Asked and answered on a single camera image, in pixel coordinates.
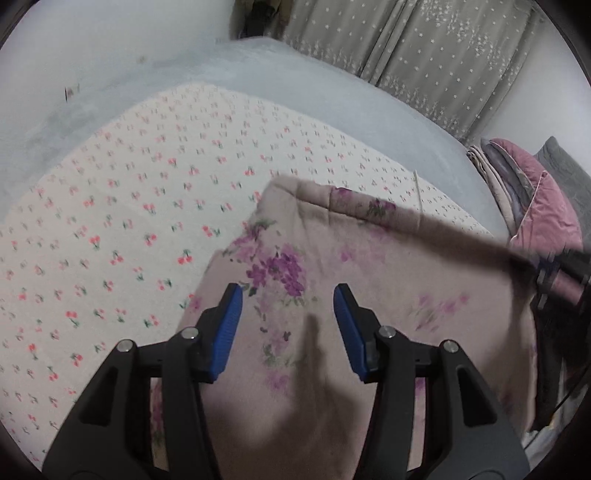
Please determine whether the folded beige blanket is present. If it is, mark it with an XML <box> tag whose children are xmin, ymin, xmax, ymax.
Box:
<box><xmin>466</xmin><ymin>141</ymin><xmax>527</xmax><ymax>236</ymax></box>

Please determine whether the pink velvet quilt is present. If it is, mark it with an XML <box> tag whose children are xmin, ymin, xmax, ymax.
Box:
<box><xmin>480</xmin><ymin>137</ymin><xmax>585</xmax><ymax>305</ymax></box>

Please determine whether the pale blue fleece blanket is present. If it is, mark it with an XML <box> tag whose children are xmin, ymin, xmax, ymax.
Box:
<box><xmin>0</xmin><ymin>36</ymin><xmax>504</xmax><ymax>241</ymax></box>

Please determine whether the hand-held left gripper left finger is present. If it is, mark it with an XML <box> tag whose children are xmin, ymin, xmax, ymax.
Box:
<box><xmin>41</xmin><ymin>282</ymin><xmax>244</xmax><ymax>480</ymax></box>

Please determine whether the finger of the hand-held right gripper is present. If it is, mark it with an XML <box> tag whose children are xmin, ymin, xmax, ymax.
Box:
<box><xmin>531</xmin><ymin>263</ymin><xmax>591</xmax><ymax>306</ymax></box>
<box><xmin>556</xmin><ymin>249</ymin><xmax>591</xmax><ymax>271</ymax></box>

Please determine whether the floral padded jacket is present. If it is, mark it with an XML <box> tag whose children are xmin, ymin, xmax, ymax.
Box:
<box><xmin>148</xmin><ymin>176</ymin><xmax>539</xmax><ymax>480</ymax></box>

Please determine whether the grey star print curtain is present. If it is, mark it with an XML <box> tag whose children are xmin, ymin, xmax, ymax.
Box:
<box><xmin>277</xmin><ymin>0</ymin><xmax>416</xmax><ymax>79</ymax></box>
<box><xmin>360</xmin><ymin>0</ymin><xmax>546</xmax><ymax>144</ymax></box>

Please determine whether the cherry print bed sheet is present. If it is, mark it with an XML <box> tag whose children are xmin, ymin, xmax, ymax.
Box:
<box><xmin>0</xmin><ymin>82</ymin><xmax>492</xmax><ymax>467</ymax></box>

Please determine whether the olive green hanging jacket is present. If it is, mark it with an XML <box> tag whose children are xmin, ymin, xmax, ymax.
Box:
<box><xmin>235</xmin><ymin>0</ymin><xmax>296</xmax><ymax>40</ymax></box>

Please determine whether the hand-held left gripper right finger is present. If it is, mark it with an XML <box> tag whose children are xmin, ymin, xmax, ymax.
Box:
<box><xmin>333</xmin><ymin>283</ymin><xmax>531</xmax><ymax>480</ymax></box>

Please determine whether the grey quilted pillow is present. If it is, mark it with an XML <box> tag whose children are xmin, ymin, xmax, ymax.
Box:
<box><xmin>536</xmin><ymin>136</ymin><xmax>591</xmax><ymax>241</ymax></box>

